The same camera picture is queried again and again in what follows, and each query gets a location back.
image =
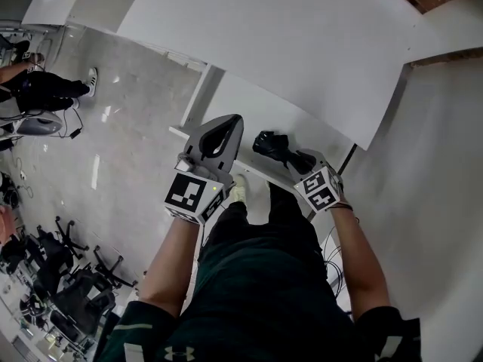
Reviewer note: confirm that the black cloth bundle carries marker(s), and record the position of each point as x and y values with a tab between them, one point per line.
271	145

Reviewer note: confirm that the black power adapter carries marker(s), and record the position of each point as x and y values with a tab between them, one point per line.
75	133

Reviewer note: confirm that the person's right forearm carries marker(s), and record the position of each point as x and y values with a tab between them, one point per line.
358	262

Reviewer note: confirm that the black office chair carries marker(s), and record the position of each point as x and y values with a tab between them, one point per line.
87	300
54	255

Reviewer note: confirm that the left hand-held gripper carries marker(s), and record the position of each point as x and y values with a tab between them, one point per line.
196	198

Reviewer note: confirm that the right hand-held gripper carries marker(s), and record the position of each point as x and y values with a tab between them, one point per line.
320	191

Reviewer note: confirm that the person's left forearm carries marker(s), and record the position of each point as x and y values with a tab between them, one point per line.
170	262

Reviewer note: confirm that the person's left pale shoe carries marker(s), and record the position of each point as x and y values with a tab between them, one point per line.
238	189

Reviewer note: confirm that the person's dark clothing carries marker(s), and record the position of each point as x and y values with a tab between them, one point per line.
264	277

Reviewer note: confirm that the white drawer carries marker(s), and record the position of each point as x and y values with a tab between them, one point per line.
256	104

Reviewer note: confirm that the grey oval floor base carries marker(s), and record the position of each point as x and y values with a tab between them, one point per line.
39	124

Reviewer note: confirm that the white power strip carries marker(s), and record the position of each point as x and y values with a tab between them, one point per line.
22	174

